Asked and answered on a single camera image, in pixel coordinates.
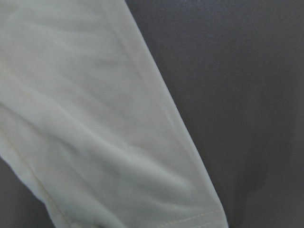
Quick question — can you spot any beige long-sleeve printed shirt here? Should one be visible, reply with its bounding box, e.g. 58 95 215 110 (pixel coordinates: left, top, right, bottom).
0 0 228 228

